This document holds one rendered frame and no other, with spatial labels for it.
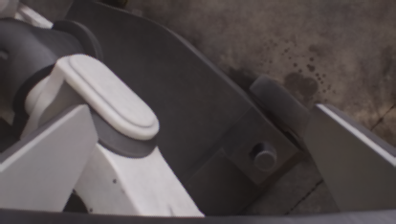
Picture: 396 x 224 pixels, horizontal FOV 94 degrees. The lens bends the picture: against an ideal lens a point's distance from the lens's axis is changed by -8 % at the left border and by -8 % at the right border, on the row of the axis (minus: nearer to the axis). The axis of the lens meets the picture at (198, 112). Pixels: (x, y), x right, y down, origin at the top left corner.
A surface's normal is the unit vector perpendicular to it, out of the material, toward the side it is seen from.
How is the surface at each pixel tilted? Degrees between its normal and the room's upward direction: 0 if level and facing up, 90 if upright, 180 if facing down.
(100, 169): 9
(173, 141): 0
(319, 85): 0
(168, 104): 0
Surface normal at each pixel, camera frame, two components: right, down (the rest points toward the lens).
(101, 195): -0.48, -0.07
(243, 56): -0.23, 0.18
